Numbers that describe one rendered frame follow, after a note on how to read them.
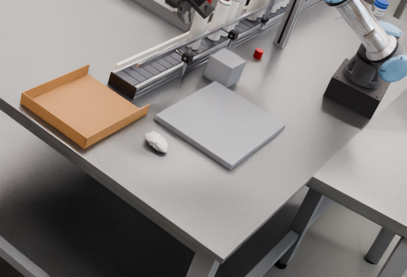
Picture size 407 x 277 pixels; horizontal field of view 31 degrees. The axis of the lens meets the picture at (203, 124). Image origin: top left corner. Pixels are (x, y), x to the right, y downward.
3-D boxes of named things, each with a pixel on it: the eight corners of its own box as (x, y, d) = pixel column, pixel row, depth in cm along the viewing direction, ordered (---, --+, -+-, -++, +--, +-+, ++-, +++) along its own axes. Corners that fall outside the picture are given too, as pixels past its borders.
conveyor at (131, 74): (321, -17, 367) (324, -24, 365) (335, -9, 364) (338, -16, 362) (111, 82, 240) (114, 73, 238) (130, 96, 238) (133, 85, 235)
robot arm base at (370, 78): (349, 60, 288) (360, 39, 282) (384, 78, 285) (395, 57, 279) (338, 74, 276) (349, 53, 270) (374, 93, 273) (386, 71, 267)
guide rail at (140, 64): (289, -5, 315) (290, -8, 314) (291, -4, 314) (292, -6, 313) (135, 66, 232) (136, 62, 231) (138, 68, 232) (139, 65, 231)
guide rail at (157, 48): (271, -2, 320) (272, -6, 319) (272, -1, 320) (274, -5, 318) (114, 68, 237) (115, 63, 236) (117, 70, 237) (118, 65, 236)
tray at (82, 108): (86, 73, 242) (88, 63, 240) (146, 114, 234) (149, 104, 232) (19, 103, 219) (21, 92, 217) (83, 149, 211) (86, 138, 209)
